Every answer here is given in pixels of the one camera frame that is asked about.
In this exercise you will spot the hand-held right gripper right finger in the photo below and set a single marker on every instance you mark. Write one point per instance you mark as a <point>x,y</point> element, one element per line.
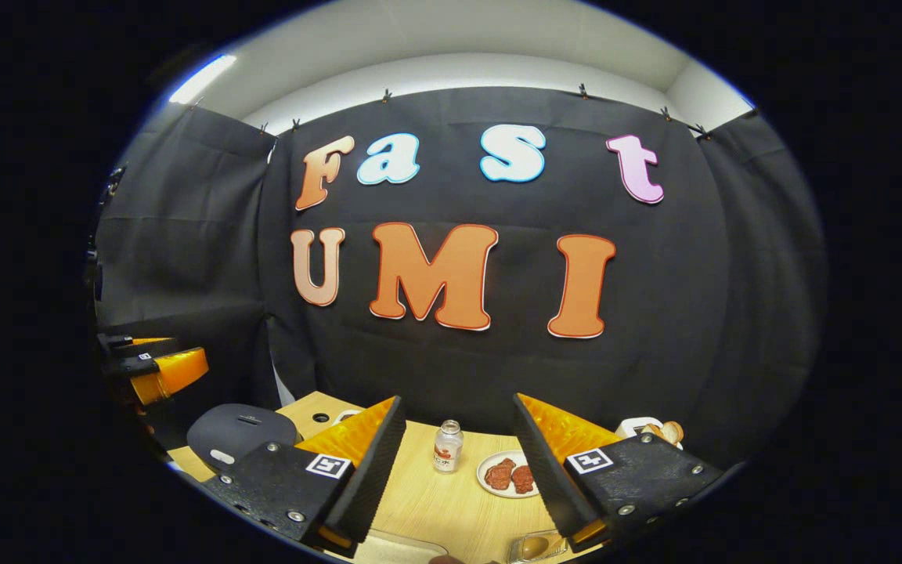
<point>549,470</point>

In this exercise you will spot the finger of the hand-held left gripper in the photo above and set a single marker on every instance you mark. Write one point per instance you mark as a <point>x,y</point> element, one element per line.
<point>177,370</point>
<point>149,342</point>

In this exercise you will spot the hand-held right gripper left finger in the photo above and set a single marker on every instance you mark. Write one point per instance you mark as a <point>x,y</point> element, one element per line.
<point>369,478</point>

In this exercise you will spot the wooden spoon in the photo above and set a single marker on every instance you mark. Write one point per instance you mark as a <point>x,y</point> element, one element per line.
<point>533,547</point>

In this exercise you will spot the black and silver rice cooker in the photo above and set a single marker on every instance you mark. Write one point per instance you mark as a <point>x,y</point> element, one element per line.
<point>239,435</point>

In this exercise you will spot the red meat piece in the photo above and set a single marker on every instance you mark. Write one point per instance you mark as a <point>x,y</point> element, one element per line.
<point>499,474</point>
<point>522,479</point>

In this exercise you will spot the white round plate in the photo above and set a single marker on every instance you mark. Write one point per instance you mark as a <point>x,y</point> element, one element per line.
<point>486,486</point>

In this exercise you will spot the white divided grain dish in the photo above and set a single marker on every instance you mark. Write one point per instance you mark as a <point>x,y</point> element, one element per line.
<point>345,413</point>

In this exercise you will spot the clear glass tray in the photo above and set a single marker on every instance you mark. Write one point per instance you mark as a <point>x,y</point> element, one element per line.
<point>400,548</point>

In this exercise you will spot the clear drink bottle red label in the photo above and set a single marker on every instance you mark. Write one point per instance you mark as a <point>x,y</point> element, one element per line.
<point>447,454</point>

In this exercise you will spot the white toaster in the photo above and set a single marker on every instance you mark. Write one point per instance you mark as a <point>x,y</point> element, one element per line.
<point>629,427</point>

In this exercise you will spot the toasted bread slice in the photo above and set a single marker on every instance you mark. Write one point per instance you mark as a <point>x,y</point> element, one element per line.
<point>653,429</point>
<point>673,432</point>

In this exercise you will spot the long ceiling light panel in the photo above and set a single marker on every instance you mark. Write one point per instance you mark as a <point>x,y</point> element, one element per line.
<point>202,78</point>

